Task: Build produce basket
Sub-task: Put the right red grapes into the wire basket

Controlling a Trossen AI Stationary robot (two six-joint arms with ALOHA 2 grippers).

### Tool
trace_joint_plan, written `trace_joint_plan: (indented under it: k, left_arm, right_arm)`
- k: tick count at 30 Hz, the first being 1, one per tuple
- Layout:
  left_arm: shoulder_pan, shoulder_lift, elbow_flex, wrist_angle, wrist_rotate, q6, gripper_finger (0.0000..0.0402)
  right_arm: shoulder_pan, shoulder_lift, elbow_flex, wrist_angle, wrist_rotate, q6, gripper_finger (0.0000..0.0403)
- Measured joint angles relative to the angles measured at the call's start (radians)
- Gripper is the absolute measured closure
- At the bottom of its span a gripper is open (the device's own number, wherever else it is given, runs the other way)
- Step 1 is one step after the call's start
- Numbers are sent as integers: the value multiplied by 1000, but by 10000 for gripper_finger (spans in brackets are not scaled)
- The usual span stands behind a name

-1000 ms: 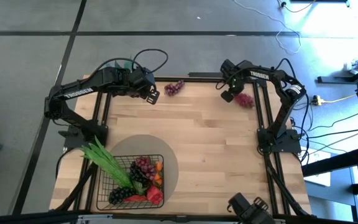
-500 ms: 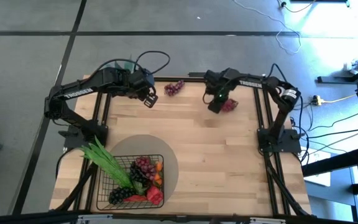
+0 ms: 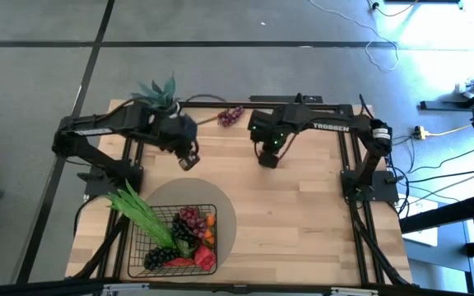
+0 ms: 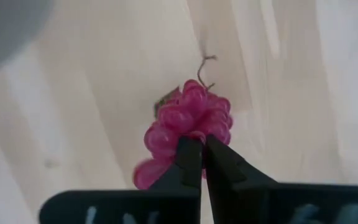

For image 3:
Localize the purple grape bunch toy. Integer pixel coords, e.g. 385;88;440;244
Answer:
216;104;245;127

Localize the white floor cable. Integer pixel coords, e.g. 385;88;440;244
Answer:
309;0;401;73

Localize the black wire basket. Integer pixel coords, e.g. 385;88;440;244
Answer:
126;203;218;279

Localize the green striped vegetable toy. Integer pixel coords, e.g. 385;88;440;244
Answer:
177;239;198;259

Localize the artificial plant in white pot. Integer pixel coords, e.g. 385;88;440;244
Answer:
130;73;180;112

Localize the red chili pepper toy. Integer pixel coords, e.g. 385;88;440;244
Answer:
162;257;197;268

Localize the black grape bunch toy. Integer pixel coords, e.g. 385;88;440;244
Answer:
143;245;177;271

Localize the black mounting bar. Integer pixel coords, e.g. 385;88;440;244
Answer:
249;93;324;104

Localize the black stand foot bar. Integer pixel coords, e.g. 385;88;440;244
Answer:
419;99;474;112

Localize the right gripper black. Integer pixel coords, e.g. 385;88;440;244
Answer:
248;109;300;169

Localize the black aluminium table frame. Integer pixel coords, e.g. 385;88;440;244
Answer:
66;100;421;296

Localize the white cable with black plug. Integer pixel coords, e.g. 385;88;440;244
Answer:
367;0;420;18

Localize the black camera cable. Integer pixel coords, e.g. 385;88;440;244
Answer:
181;93;228;109

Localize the black beam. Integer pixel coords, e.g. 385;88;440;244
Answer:
399;192;474;235

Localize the green leafy vegetable toy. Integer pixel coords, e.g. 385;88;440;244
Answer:
104;178;179;252

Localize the round grey placemat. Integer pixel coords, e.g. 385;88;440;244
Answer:
146;177;237;275

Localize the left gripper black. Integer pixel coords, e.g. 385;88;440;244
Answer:
158;114;201;172

